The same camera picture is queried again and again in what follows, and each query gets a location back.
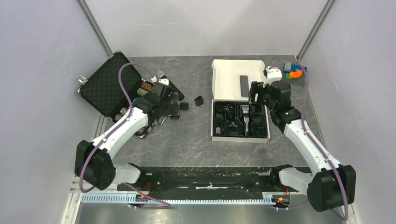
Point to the orange brown chip stack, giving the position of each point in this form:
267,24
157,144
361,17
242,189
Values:
147,86

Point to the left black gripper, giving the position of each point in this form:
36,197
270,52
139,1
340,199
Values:
172,109

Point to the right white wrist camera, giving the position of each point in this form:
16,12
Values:
272,74

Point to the black microphone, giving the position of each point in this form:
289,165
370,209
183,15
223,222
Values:
161,75

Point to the grey toy brick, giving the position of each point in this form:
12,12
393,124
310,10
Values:
287,67

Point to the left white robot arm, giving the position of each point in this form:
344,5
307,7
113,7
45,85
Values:
94,159

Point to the green toy brick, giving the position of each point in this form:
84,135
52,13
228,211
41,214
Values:
287,76

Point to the grey toy brick baseplate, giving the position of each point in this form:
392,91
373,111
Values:
298,81

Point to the white cable duct strip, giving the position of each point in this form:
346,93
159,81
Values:
132,198

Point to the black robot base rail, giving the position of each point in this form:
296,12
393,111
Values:
162,179

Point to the white clipper kit box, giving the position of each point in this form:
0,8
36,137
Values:
231,81

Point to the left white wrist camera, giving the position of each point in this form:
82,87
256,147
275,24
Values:
164,81

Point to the orange curved toy piece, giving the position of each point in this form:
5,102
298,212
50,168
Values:
295,74

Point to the black clipper comb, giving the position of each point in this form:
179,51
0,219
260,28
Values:
199,101
175,117
184,106

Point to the black aluminium poker case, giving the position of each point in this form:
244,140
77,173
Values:
113,87

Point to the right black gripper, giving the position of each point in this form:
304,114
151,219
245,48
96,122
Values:
257,87

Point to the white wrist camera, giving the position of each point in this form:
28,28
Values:
272,74
164,81

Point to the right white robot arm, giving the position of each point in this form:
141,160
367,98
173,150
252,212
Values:
330,184

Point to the silver hair clipper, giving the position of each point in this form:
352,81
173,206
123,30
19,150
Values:
245,118

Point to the green chip stack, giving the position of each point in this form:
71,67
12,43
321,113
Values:
141,92

